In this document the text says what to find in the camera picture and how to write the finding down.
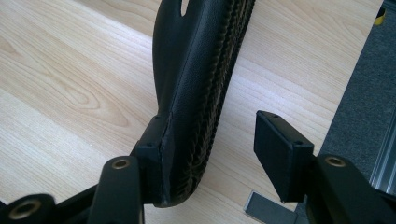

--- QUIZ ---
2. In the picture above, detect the yellow black floor tape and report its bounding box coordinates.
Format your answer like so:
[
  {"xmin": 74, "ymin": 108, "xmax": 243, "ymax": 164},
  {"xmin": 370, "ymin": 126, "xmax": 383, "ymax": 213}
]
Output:
[{"xmin": 373, "ymin": 7, "xmax": 387, "ymax": 26}]

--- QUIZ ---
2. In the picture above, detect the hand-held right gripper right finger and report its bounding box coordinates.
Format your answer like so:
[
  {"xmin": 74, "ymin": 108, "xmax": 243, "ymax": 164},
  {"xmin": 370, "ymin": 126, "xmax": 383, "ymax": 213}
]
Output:
[{"xmin": 253, "ymin": 110, "xmax": 316, "ymax": 203}]

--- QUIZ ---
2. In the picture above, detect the metal floor rail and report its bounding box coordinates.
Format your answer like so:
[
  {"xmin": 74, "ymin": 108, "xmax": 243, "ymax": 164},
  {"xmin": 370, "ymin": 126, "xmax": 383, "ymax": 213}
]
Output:
[{"xmin": 368, "ymin": 118, "xmax": 396, "ymax": 195}]

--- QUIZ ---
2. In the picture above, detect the black leather shoe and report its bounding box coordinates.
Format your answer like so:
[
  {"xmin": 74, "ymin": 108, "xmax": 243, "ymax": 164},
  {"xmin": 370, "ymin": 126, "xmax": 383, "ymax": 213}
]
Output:
[{"xmin": 151, "ymin": 0, "xmax": 257, "ymax": 209}]

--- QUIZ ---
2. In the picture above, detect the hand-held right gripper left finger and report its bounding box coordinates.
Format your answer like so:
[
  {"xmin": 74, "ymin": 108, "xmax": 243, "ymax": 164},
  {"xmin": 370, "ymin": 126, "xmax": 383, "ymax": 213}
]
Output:
[{"xmin": 132, "ymin": 113, "xmax": 174, "ymax": 206}]

